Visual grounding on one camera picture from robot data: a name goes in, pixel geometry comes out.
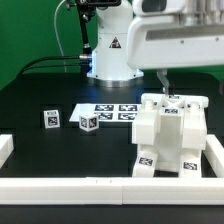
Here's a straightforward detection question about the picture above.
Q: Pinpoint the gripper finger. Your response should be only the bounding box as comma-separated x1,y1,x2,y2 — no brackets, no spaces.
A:
157,69,170,95

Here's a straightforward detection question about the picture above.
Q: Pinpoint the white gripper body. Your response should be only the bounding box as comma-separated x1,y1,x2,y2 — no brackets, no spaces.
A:
127,0,224,69

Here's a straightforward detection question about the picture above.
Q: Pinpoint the white chair seat part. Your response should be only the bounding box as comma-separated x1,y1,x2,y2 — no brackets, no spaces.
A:
156,96,184,172

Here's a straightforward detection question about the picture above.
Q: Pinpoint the small white tagged cube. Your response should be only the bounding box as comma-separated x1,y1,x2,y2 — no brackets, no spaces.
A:
79,113,99,132

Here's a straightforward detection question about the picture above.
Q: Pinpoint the small white tagged nut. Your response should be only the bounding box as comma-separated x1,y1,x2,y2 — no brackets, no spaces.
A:
44,110,60,128

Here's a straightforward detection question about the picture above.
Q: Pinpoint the white marker sheet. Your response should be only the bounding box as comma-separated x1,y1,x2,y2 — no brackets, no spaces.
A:
69,103,140,122

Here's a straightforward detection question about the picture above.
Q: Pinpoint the white right fence bar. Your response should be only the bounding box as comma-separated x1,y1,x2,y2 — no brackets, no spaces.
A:
204,134,224,178

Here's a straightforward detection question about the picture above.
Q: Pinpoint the white fence bar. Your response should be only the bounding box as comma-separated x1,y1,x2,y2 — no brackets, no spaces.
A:
0,178,224,205
0,134,14,168
204,134,224,178

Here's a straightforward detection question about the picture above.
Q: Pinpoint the white front fence bar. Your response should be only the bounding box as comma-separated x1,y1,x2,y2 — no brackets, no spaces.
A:
0,178,224,205

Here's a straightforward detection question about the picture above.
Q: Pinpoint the white left fence bar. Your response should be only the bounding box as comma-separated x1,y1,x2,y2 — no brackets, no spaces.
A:
0,134,14,168

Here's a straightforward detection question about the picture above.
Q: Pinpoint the grey thin cable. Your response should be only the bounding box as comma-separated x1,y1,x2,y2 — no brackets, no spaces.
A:
54,0,69,74

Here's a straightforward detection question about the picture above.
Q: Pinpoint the black cable bundle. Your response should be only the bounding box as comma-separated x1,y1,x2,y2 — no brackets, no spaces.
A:
16,55,93,79

